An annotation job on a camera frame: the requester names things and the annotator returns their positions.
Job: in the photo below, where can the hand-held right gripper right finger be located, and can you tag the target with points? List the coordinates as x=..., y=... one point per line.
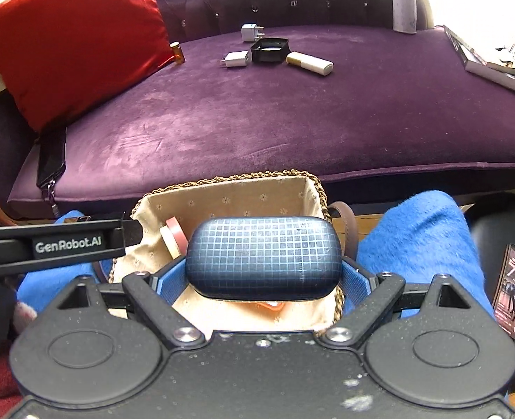
x=355, y=279

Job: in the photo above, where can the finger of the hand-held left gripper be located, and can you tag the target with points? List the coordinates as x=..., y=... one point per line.
x=133, y=233

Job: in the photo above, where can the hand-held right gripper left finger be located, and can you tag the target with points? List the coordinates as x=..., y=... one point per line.
x=170, y=277

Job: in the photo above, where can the orange bottle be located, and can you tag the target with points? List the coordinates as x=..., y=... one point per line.
x=268, y=305

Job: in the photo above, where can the dark blue glasses case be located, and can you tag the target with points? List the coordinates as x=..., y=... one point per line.
x=264, y=257

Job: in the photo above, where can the wicker basket with cloth lining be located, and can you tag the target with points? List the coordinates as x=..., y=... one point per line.
x=240, y=200

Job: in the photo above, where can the white plug adapter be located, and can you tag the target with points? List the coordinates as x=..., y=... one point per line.
x=249, y=32

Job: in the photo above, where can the blue towel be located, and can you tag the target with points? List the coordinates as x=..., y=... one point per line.
x=423, y=244

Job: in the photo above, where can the black phone pouch with keyring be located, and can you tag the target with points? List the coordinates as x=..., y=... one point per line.
x=51, y=157

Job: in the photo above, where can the dark red fluffy cloth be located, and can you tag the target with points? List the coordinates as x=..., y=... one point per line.
x=0, y=377

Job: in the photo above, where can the smartphone with lit screen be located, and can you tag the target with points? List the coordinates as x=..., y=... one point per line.
x=513, y=290

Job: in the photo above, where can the purple velvet sofa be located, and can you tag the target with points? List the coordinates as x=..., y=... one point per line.
x=305, y=118

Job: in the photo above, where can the amber pill bottle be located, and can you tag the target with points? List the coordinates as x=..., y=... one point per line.
x=177, y=53

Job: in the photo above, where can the red cushion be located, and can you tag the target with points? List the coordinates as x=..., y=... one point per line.
x=74, y=39

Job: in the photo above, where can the white flat-prong charger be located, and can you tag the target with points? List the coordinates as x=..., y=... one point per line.
x=238, y=59

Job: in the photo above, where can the white and gold tube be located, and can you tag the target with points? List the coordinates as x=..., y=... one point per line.
x=310, y=63

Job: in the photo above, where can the black square box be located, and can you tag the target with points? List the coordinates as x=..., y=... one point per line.
x=269, y=54

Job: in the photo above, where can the dark hardcover book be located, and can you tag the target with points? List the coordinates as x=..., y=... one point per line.
x=493, y=67

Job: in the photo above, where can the small gold trinket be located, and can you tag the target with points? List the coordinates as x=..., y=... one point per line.
x=508, y=61

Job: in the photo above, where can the lavender drink bottle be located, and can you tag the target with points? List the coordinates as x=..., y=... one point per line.
x=404, y=4

